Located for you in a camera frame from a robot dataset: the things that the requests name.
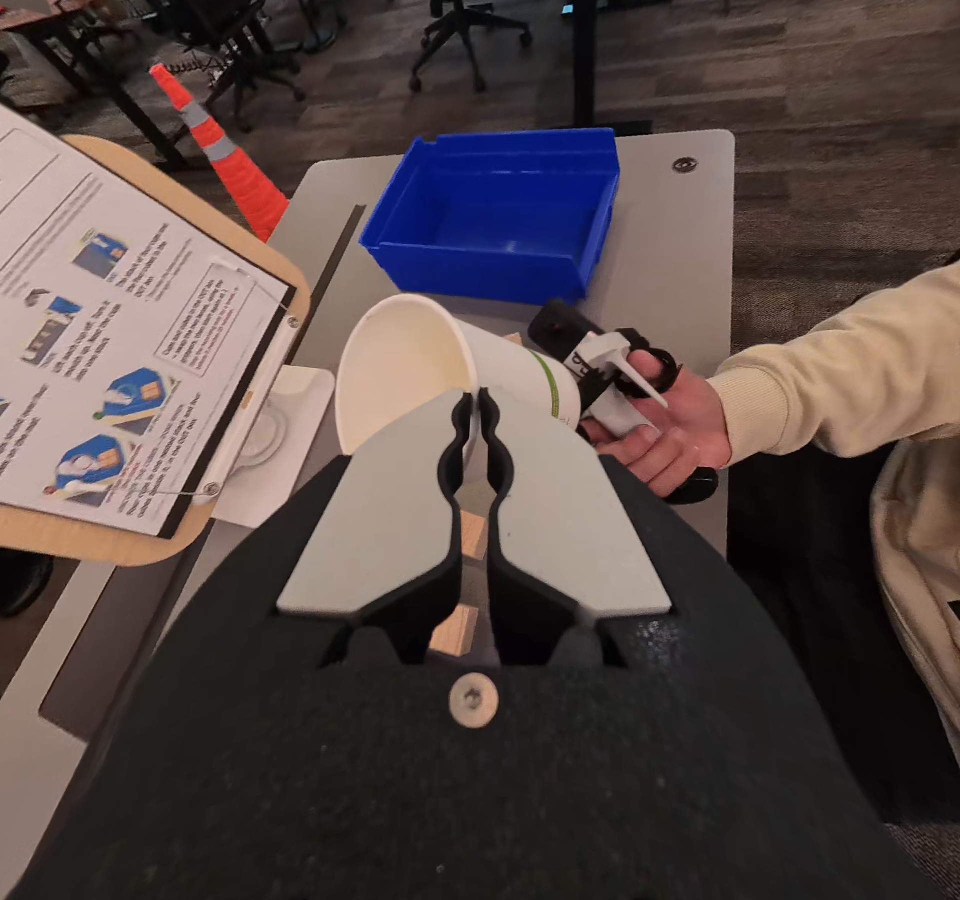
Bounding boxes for light wooden board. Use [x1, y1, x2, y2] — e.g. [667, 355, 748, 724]
[0, 134, 313, 568]

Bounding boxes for person's right hand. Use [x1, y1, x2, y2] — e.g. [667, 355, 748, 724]
[579, 349, 733, 498]

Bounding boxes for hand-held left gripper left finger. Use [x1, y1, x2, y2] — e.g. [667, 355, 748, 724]
[276, 389, 475, 667]

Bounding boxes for brown wooden desk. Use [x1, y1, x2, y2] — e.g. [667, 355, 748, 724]
[0, 0, 190, 174]

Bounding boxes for orange traffic cone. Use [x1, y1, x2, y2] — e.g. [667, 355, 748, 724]
[148, 62, 291, 244]

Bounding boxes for blue plastic bin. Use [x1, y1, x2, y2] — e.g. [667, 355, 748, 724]
[358, 128, 621, 306]

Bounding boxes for person's right forearm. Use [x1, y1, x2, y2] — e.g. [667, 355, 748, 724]
[708, 259, 960, 468]

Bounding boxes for white paper cup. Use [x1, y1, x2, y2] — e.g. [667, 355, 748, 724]
[334, 293, 583, 468]

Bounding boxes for person's black pants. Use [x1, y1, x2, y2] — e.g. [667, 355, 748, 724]
[726, 449, 960, 826]

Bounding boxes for wooden desk black legs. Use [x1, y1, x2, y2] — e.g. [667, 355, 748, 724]
[556, 0, 676, 138]

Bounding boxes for white stand base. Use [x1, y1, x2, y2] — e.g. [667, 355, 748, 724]
[210, 365, 337, 531]

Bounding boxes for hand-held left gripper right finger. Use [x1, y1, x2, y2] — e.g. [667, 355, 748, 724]
[477, 387, 674, 667]

